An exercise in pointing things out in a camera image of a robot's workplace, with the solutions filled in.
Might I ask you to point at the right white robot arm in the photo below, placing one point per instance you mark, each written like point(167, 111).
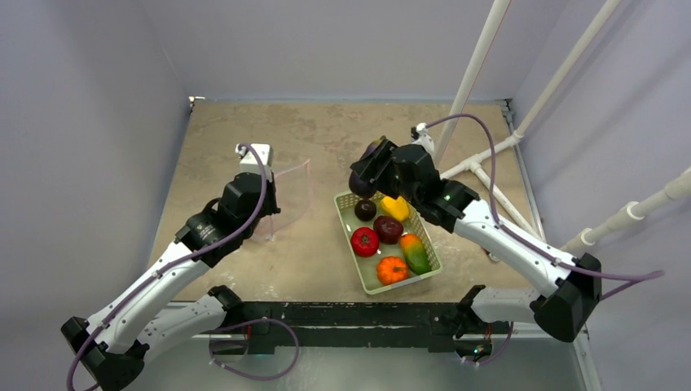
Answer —
point(565, 288)

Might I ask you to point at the dark purple plum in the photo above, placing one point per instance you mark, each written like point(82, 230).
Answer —
point(365, 210)

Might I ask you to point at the green orange mango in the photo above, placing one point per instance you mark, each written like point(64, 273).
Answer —
point(414, 254)

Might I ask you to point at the purple eggplant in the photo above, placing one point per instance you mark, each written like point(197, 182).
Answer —
point(358, 186)

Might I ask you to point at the clear pink zip bag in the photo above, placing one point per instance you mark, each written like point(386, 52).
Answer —
point(294, 195)

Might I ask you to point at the black base frame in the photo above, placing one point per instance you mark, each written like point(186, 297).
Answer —
point(438, 327)

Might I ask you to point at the dark red apple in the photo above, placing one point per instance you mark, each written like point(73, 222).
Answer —
point(388, 229)

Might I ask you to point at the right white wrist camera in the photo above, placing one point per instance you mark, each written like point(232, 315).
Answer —
point(420, 136)

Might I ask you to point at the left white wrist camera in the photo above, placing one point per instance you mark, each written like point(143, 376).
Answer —
point(258, 155)

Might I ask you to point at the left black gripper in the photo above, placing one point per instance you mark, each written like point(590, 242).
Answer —
point(272, 205)

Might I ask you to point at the red tomato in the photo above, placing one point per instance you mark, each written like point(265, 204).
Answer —
point(364, 242)

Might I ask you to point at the white pipe frame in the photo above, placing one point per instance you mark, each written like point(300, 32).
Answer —
point(632, 212)

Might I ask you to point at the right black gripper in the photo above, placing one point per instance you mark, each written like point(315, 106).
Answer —
point(375, 160)

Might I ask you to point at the yellow bell pepper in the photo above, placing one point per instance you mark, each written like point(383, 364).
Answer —
point(396, 208)

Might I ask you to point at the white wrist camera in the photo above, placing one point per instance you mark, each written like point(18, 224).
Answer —
point(258, 155)
point(420, 136)

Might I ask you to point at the green plastic basket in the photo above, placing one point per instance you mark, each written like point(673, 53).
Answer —
point(366, 266)

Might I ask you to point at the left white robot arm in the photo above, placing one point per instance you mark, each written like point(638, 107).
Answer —
point(116, 343)

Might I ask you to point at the small orange pumpkin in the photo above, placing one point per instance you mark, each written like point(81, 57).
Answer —
point(391, 270)

